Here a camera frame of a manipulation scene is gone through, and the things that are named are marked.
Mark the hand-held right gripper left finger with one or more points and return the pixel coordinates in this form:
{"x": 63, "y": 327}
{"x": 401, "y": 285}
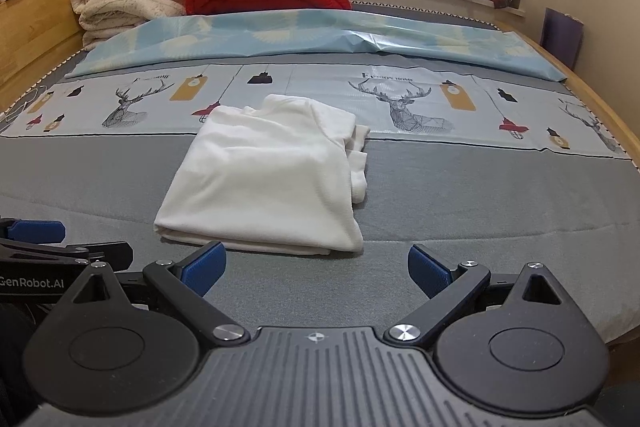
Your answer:
{"x": 202, "y": 267}

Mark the light blue patterned sheet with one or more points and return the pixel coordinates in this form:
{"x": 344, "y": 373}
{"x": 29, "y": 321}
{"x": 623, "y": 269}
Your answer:
{"x": 250, "y": 32}

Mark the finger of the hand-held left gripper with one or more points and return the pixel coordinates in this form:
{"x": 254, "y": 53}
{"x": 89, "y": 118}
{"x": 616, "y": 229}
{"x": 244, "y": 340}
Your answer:
{"x": 40, "y": 232}
{"x": 115, "y": 254}

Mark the purple bag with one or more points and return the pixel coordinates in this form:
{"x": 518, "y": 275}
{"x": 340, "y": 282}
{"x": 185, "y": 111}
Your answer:
{"x": 562, "y": 37}

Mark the wooden bed frame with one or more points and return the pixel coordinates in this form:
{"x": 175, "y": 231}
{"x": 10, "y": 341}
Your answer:
{"x": 30, "y": 32}

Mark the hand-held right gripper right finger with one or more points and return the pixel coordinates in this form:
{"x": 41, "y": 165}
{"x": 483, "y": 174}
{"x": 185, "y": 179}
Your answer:
{"x": 425, "y": 272}

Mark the white shirt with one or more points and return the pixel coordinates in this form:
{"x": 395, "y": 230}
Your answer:
{"x": 260, "y": 177}

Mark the deer print grey bedsheet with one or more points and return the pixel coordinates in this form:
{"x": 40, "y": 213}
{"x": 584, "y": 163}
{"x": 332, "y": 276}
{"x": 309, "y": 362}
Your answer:
{"x": 450, "y": 207}

